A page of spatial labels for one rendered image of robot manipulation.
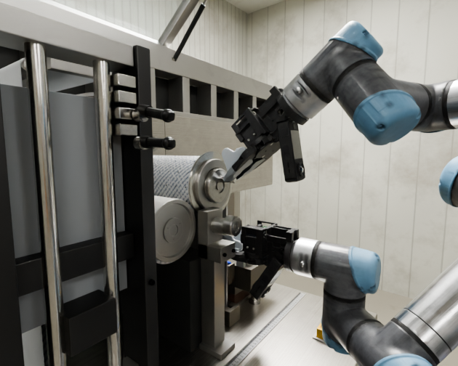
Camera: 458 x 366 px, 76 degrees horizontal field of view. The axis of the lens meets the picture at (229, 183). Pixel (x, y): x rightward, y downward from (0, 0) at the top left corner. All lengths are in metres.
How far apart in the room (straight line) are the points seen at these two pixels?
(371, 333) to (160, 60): 0.89
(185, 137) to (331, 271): 0.68
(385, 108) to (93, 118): 0.36
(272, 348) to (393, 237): 2.48
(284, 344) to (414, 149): 2.45
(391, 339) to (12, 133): 0.53
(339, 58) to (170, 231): 0.41
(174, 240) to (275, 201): 2.95
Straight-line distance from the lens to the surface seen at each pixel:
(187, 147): 1.05
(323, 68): 0.51
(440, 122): 0.55
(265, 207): 3.58
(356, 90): 0.47
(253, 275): 0.78
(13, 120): 0.32
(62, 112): 0.34
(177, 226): 0.58
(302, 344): 0.75
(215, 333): 0.69
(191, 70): 1.11
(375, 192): 3.06
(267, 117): 0.57
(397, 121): 0.45
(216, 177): 0.62
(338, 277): 0.58
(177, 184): 0.63
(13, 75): 0.46
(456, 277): 0.57
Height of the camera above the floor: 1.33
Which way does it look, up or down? 7 degrees down
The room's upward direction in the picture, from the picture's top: straight up
